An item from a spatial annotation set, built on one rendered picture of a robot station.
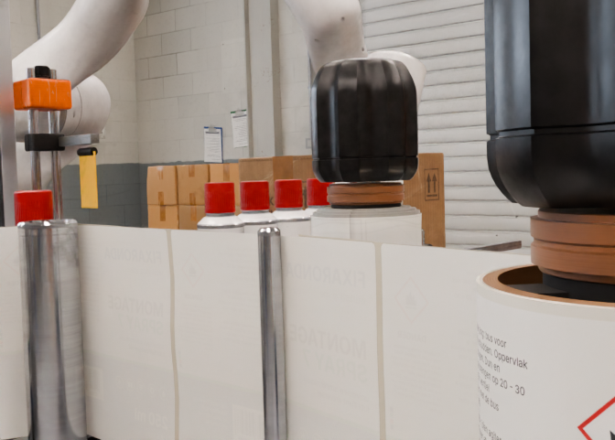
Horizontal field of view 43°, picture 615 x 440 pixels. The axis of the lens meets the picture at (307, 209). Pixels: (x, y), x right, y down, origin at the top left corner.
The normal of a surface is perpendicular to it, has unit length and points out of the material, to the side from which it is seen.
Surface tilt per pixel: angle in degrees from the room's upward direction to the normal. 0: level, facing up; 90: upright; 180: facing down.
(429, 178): 90
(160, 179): 89
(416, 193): 90
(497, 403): 90
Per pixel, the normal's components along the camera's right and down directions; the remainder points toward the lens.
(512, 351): -0.92, 0.05
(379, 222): 0.11, 0.09
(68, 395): 0.65, 0.02
